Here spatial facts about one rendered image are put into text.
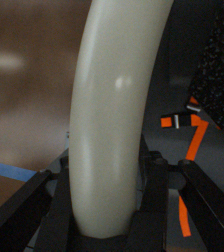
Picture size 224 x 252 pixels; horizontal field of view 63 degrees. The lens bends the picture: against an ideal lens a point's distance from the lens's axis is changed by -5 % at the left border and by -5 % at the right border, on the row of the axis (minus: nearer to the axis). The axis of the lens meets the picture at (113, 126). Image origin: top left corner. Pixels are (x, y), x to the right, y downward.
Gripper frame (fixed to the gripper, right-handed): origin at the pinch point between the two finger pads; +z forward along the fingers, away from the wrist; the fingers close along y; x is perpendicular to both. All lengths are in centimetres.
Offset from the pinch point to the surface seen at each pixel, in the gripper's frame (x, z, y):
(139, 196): -31, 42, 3
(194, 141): -25, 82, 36
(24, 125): -9, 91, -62
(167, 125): -15, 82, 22
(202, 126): -17, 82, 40
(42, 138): -18, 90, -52
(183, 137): -22, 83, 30
